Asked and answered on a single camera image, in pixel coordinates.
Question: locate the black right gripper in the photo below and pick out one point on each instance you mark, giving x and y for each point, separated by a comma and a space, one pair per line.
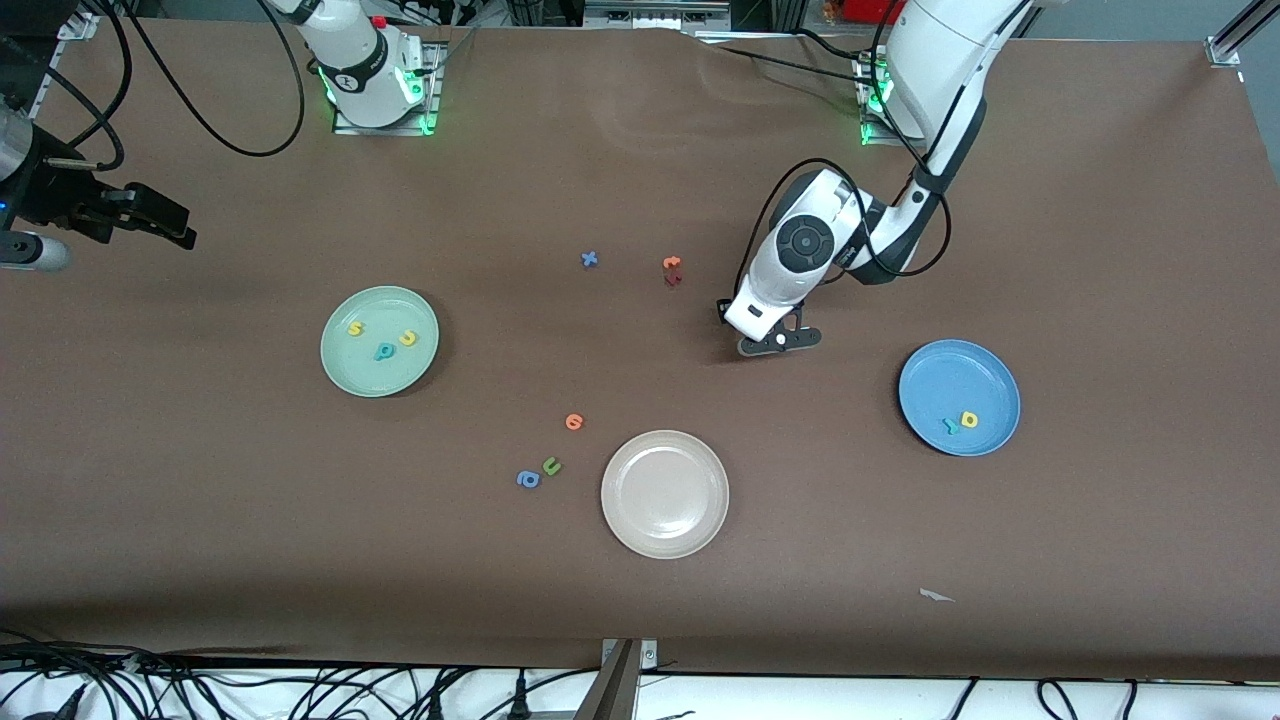
52, 197

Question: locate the teal foam letter p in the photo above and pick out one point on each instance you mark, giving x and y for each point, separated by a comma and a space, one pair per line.
390, 352

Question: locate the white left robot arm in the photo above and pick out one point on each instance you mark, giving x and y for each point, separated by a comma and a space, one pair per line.
940, 50

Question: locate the aluminium corner extrusion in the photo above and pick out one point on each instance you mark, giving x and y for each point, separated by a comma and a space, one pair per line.
1225, 48
80, 28

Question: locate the light green plate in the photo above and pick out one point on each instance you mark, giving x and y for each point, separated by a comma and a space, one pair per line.
380, 380

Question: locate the blue foam letter a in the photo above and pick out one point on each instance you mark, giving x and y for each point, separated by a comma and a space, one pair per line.
534, 483

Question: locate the brown table cover sheet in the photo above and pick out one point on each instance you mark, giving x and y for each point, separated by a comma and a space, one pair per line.
640, 180

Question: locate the black power plug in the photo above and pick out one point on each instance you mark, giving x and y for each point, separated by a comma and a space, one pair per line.
435, 708
519, 700

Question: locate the beige plate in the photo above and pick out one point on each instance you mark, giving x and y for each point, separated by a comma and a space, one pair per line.
665, 494

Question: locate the dark metal beam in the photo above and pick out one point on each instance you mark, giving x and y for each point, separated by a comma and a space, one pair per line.
612, 690

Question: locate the red box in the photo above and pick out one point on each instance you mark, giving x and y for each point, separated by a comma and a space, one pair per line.
870, 10

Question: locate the blue plate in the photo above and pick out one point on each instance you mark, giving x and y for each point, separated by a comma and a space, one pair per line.
955, 380

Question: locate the white paper scrap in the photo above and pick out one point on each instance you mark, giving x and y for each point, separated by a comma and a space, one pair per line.
935, 596

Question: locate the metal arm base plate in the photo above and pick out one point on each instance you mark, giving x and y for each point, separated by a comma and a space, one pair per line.
868, 130
434, 100

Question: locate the silver metal frame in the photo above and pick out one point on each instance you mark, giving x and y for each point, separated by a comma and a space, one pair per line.
650, 15

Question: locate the silver metal bracket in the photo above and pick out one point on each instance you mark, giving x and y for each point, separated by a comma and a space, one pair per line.
648, 655

